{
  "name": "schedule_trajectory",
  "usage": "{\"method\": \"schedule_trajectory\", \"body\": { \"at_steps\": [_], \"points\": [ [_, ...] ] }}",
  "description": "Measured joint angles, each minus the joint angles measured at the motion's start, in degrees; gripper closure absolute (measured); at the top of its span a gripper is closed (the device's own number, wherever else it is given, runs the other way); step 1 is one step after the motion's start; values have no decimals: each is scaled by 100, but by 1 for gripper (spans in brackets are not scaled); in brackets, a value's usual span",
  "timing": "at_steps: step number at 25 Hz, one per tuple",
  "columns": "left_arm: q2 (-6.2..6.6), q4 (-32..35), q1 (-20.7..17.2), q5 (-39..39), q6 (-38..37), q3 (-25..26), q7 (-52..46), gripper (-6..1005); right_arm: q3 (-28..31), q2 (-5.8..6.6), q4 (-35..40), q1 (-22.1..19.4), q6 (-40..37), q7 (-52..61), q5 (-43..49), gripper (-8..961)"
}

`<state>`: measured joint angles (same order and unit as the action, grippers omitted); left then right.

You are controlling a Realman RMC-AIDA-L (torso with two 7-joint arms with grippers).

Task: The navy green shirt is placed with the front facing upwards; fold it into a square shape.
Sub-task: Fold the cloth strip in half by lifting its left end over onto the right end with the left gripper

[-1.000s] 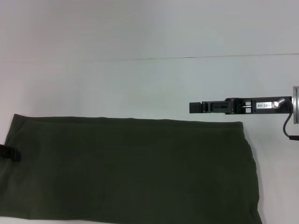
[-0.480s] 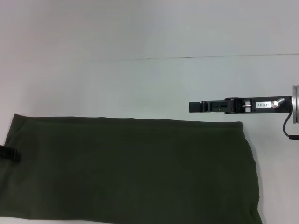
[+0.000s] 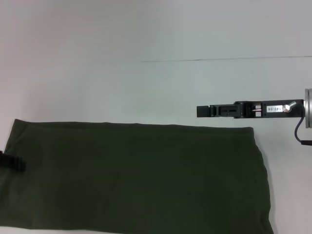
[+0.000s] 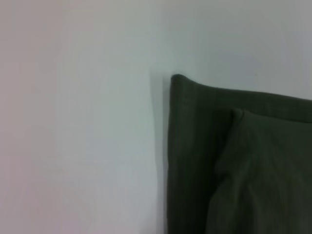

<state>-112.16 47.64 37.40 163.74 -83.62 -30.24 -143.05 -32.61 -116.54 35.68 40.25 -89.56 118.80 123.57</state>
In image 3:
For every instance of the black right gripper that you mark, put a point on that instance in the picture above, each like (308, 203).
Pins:
(270, 109)

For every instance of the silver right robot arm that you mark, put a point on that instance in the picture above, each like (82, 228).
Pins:
(308, 108)

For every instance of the dark green FREE t-shirt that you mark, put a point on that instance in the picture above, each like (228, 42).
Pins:
(122, 175)

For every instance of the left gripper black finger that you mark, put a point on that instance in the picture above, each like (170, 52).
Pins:
(12, 162)

